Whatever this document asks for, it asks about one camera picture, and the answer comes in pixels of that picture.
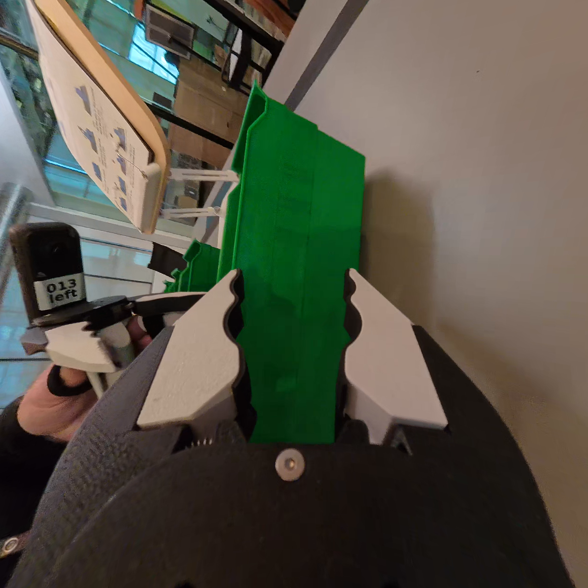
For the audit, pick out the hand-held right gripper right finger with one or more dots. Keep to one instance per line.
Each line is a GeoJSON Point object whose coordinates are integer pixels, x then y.
{"type": "Point", "coordinates": [390, 372]}

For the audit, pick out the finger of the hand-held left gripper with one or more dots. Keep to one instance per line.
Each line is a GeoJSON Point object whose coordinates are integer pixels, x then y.
{"type": "Point", "coordinates": [78, 349]}
{"type": "Point", "coordinates": [165, 308]}

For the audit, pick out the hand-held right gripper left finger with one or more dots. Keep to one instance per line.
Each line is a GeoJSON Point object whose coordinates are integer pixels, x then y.
{"type": "Point", "coordinates": [193, 367]}

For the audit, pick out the green plastic bin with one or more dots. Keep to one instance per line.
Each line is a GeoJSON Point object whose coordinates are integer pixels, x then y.
{"type": "Point", "coordinates": [294, 229]}
{"type": "Point", "coordinates": [202, 271]}

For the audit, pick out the person's left forearm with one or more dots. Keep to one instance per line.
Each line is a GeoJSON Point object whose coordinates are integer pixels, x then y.
{"type": "Point", "coordinates": [23, 482]}

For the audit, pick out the person's left hand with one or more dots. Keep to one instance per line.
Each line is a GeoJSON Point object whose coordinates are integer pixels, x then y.
{"type": "Point", "coordinates": [46, 413]}

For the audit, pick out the cardboard boxes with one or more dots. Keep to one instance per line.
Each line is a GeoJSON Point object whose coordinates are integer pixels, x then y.
{"type": "Point", "coordinates": [202, 105]}

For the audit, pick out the grey framed panel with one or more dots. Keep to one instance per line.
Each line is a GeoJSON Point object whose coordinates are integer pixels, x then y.
{"type": "Point", "coordinates": [167, 32]}

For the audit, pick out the silver ventilation duct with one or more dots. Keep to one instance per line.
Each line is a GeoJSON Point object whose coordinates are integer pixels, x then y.
{"type": "Point", "coordinates": [11, 216]}

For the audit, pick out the black metal shelf frame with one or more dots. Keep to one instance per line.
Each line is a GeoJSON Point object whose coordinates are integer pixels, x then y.
{"type": "Point", "coordinates": [257, 32]}

